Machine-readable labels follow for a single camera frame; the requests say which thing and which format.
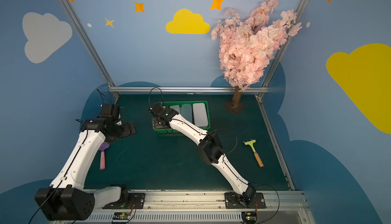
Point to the green plastic storage tray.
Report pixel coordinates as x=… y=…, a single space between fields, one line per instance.
x=180 y=103

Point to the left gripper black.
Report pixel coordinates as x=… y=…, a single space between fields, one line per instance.
x=128 y=128

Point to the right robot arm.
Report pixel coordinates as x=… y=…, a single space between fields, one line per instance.
x=210 y=149

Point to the left circuit board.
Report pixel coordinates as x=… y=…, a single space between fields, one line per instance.
x=121 y=216

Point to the light blue pencil case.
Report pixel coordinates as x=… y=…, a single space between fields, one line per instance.
x=186 y=112

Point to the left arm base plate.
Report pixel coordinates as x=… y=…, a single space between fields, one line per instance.
x=128 y=201

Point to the right circuit board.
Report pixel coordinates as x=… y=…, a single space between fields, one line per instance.
x=248 y=217

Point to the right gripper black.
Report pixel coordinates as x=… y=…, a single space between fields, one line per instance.
x=157 y=123

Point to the aluminium front rail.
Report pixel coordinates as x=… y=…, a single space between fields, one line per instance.
x=208 y=207

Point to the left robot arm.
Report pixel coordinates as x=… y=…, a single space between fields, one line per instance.
x=65 y=199

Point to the purple pink toy shovel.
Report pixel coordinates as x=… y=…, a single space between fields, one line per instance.
x=102 y=149

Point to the white opaque pencil case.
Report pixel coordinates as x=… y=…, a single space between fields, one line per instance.
x=200 y=115

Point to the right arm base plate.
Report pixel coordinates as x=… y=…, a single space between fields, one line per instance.
x=235 y=201

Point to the pink blossom artificial tree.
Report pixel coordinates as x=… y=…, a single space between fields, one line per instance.
x=247 y=47

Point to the circuit board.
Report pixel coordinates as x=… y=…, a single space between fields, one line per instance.
x=248 y=217
x=121 y=216

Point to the frosted pencil case front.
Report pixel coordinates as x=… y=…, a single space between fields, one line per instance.
x=176 y=108

